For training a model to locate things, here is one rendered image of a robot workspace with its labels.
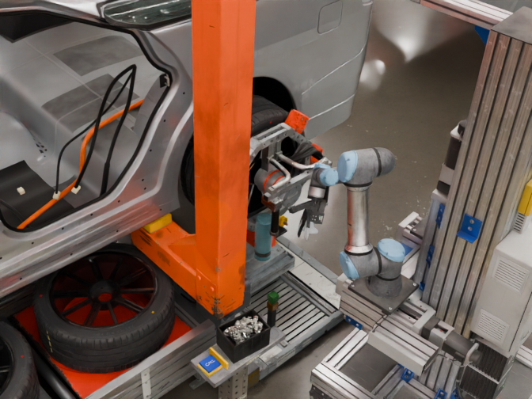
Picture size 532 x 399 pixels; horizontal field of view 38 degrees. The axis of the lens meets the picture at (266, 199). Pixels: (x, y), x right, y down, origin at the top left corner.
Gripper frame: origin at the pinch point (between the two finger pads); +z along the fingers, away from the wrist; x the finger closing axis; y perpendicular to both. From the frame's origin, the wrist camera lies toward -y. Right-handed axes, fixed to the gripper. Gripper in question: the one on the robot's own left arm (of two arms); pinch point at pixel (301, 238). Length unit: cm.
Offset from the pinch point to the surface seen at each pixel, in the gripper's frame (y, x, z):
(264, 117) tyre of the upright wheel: -26, 19, -51
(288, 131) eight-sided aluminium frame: -13, 19, -48
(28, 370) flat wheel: -104, -2, 80
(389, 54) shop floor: 116, 292, -160
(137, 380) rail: -57, 7, 78
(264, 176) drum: -17.7, 26.5, -24.7
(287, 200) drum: -5.2, 20.8, -15.7
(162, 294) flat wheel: -53, 25, 41
